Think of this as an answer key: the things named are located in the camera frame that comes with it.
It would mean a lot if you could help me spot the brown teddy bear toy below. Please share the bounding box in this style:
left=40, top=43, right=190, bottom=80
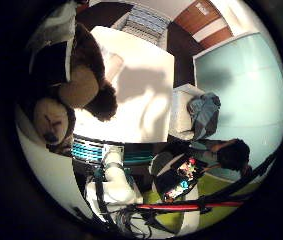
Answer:
left=30, top=22, right=119, bottom=155

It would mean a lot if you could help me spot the white chair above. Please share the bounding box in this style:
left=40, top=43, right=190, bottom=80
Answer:
left=168, top=83, right=206, bottom=142

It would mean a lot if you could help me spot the teal ribbed box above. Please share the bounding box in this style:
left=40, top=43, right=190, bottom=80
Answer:
left=70, top=139, right=106, bottom=164

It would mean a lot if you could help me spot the grey-blue crumpled cloth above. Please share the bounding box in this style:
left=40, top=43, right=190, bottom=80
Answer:
left=186, top=92, right=222, bottom=142

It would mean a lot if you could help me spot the red bar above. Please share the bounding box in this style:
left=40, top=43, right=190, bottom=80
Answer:
left=135, top=200, right=246, bottom=213

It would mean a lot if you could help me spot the seated person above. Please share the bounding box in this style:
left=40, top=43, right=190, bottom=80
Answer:
left=194, top=137, right=253, bottom=179

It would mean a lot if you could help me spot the pale green glass panel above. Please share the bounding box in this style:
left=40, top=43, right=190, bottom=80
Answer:
left=192, top=31, right=283, bottom=169

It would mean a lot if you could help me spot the brown wooden door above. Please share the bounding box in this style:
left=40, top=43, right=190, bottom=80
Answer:
left=173, top=0, right=234, bottom=50

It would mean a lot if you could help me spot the white door sign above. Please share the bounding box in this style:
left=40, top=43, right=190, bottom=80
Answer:
left=195, top=2, right=211, bottom=15

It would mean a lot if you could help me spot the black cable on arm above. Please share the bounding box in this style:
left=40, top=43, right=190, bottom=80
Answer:
left=93, top=168, right=115, bottom=228

